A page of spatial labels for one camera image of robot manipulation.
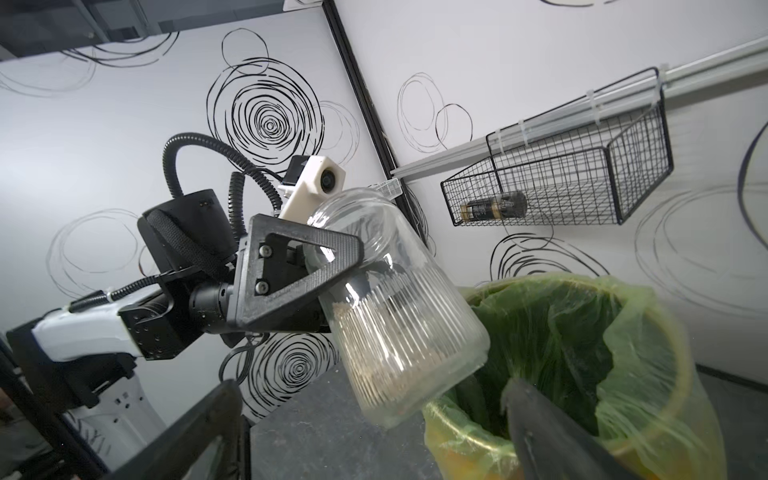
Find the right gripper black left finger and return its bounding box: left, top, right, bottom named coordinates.
left=107, top=380, right=242, bottom=480

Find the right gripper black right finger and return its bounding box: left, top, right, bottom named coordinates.
left=502, top=378, right=638, bottom=479

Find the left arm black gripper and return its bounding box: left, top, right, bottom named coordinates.
left=119, top=189, right=364, bottom=360

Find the beige lidded oatmeal jar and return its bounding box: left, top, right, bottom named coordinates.
left=308, top=188, right=490, bottom=428

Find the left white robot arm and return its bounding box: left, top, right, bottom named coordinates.
left=8, top=190, right=363, bottom=472

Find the orange trash bin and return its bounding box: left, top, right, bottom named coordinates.
left=422, top=287, right=730, bottom=480

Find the green plastic bin liner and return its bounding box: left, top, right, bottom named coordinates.
left=422, top=272, right=730, bottom=480

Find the dark item in basket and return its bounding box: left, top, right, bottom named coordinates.
left=459, top=191, right=528, bottom=222

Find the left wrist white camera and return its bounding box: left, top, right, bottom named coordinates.
left=277, top=155, right=346, bottom=223

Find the black wire wall basket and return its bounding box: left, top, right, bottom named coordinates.
left=440, top=67, right=674, bottom=226

